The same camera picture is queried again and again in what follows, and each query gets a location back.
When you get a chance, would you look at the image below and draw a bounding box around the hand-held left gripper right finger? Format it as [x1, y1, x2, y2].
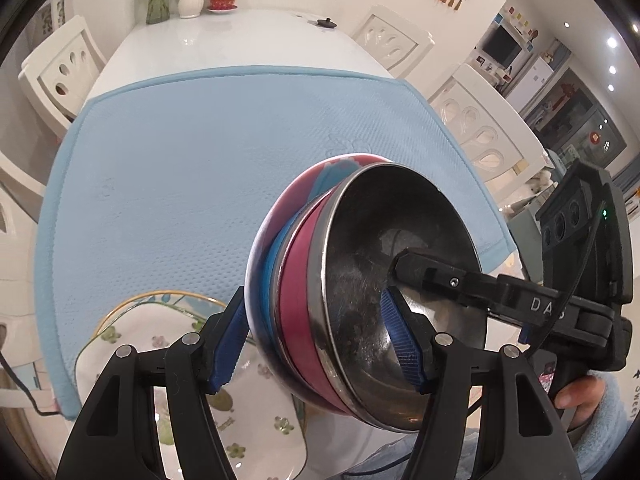
[380, 287, 581, 480]

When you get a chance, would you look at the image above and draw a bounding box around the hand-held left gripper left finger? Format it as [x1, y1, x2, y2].
[55, 287, 247, 480]

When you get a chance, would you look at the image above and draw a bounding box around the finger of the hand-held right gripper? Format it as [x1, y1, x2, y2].
[392, 250, 506, 313]

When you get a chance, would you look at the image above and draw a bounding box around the hexagonal tree print plate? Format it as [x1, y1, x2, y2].
[74, 305, 308, 480]

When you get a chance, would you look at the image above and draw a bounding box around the round blue leaf plate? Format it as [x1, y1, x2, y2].
[95, 290, 233, 341]

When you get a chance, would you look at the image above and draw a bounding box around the blue steel bowl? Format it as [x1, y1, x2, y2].
[265, 210, 311, 376]

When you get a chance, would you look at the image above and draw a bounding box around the red steel bowl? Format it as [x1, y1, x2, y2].
[277, 161, 488, 433]

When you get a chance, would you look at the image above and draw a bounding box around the pink cartoon bowl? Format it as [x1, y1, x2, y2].
[244, 152, 401, 361]

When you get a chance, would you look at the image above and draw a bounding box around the person's right forearm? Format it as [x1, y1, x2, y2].
[570, 372, 640, 480]

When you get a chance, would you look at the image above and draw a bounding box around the person's right hand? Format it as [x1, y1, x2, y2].
[557, 375, 608, 428]

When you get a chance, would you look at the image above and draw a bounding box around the light blue fleece robe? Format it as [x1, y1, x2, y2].
[345, 427, 481, 480]

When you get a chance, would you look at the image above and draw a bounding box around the white dining chair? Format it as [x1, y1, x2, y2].
[350, 4, 436, 79]
[0, 152, 48, 281]
[18, 14, 107, 139]
[427, 63, 549, 187]

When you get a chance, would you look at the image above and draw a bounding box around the dark glass cabinet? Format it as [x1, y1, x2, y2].
[535, 67, 628, 176]

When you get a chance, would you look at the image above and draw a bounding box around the blue textured table mat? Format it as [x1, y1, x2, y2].
[35, 65, 516, 406]

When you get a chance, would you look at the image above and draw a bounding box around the television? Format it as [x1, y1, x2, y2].
[481, 25, 522, 68]

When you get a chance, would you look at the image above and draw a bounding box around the black cable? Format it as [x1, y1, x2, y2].
[0, 350, 62, 417]

